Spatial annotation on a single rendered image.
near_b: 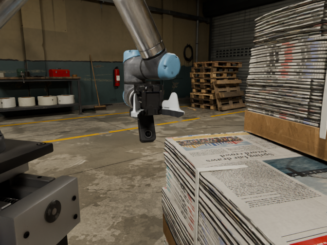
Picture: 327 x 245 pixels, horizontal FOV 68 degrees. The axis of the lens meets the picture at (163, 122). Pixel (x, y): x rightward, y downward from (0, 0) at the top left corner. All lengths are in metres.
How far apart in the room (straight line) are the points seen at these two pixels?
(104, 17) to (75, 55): 1.35
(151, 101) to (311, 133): 0.39
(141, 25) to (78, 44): 6.37
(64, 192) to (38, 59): 6.25
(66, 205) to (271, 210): 0.33
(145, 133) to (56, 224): 0.35
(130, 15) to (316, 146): 0.51
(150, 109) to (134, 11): 0.25
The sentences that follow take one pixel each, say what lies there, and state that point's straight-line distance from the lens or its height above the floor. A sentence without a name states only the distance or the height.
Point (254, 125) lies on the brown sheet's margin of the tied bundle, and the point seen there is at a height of 0.86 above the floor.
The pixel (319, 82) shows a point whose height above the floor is 0.94.
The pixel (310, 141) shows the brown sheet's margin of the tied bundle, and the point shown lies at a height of 0.86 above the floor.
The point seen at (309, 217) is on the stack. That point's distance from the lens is 0.27.
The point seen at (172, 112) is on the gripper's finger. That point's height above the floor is 0.86.
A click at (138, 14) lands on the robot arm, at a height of 1.10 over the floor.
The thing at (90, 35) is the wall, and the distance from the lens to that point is 7.18.
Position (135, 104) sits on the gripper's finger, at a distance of 0.59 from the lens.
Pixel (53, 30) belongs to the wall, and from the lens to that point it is 6.90.
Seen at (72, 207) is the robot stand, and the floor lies 0.72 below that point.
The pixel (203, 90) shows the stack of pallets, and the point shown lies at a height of 0.52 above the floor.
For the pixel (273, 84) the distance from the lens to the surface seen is 0.47.
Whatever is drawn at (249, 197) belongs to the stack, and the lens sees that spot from 0.28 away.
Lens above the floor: 0.95
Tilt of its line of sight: 11 degrees down
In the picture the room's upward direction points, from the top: straight up
